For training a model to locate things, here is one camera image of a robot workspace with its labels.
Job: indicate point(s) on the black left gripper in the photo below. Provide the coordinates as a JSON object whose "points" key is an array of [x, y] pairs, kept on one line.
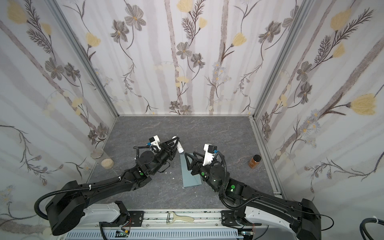
{"points": [[167, 150]]}

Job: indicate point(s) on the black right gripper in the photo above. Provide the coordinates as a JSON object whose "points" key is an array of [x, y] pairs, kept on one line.
{"points": [[194, 167]]}

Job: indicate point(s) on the white glue stick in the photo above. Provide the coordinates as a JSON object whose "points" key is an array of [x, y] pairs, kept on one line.
{"points": [[179, 147]]}

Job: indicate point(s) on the light green envelope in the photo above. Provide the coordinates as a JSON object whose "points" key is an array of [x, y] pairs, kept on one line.
{"points": [[188, 179]]}

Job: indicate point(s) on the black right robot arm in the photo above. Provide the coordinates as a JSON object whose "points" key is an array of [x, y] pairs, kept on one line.
{"points": [[303, 217]]}

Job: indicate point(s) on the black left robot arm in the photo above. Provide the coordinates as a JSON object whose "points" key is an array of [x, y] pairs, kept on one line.
{"points": [[64, 208]]}

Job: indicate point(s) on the cream plastic peeler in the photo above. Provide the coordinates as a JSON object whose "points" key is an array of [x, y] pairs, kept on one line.
{"points": [[173, 217]]}

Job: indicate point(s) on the amber bottle black cap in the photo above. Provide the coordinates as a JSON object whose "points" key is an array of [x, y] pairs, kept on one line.
{"points": [[255, 161]]}

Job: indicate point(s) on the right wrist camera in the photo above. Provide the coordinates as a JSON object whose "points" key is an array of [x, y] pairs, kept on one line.
{"points": [[210, 151]]}

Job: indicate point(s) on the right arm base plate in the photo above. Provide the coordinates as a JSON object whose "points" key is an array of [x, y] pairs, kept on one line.
{"points": [[229, 219]]}

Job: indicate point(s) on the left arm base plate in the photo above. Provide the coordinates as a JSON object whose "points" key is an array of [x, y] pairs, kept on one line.
{"points": [[130, 219]]}

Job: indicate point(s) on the white slotted cable duct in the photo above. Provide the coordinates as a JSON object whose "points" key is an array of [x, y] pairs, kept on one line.
{"points": [[174, 234]]}

